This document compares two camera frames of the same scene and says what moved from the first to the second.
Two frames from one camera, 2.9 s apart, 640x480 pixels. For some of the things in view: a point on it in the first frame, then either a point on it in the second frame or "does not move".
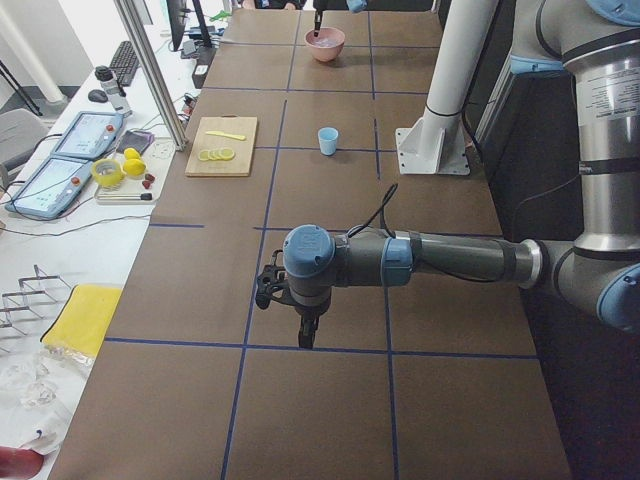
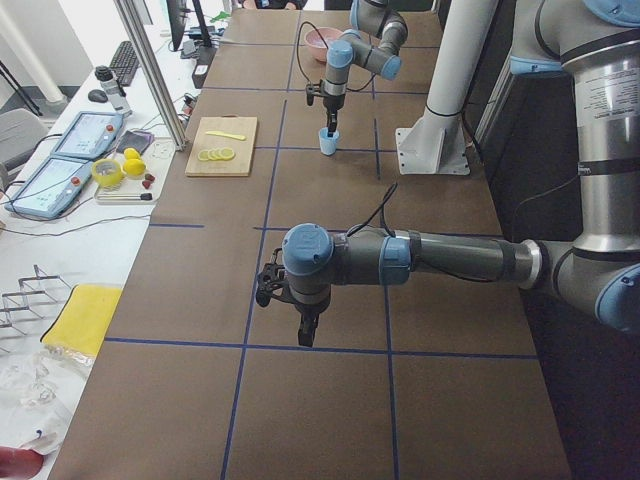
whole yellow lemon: (133, 165) does not move
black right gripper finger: (318, 19) -> (331, 122)
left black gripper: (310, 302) does not move
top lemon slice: (227, 154) does not move
